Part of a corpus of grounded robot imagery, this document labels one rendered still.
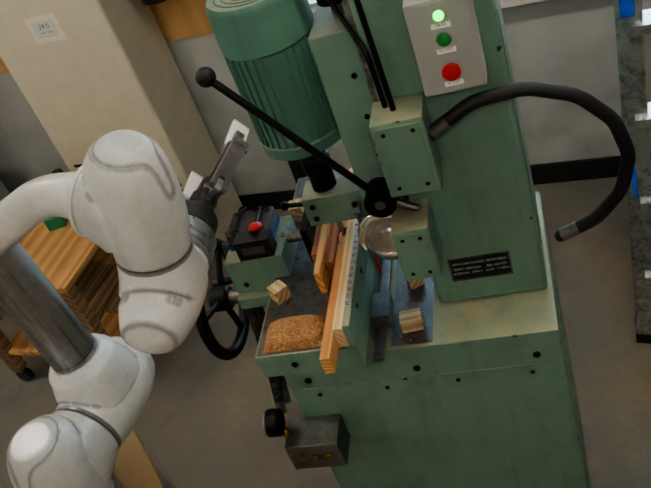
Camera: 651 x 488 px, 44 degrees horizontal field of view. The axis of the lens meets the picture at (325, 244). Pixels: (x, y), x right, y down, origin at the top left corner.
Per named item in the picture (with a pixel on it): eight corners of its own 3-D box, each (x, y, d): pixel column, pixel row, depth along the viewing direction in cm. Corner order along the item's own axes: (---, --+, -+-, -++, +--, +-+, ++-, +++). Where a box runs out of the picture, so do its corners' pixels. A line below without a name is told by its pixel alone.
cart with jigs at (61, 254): (92, 274, 366) (16, 159, 328) (200, 268, 344) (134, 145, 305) (15, 388, 320) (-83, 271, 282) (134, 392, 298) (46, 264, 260)
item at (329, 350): (355, 176, 197) (351, 163, 194) (363, 174, 196) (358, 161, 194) (325, 374, 150) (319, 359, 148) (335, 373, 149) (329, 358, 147)
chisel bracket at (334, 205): (317, 211, 175) (304, 180, 170) (380, 200, 171) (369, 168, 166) (312, 233, 170) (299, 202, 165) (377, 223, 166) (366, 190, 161)
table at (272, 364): (270, 201, 210) (263, 183, 207) (385, 181, 202) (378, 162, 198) (221, 384, 165) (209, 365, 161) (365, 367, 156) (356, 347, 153)
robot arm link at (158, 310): (221, 288, 117) (203, 217, 109) (196, 371, 106) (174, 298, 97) (150, 287, 119) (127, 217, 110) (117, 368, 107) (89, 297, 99)
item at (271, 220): (239, 226, 185) (230, 206, 181) (284, 218, 182) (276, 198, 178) (227, 264, 175) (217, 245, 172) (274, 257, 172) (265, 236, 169)
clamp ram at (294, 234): (292, 240, 184) (279, 209, 178) (324, 234, 182) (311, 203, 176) (286, 266, 177) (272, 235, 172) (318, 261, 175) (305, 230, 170)
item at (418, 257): (407, 250, 160) (392, 202, 153) (443, 244, 158) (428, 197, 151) (405, 283, 153) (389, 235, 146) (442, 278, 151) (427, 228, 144)
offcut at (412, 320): (403, 333, 166) (399, 322, 164) (402, 321, 168) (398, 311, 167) (424, 329, 165) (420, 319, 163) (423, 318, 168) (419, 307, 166)
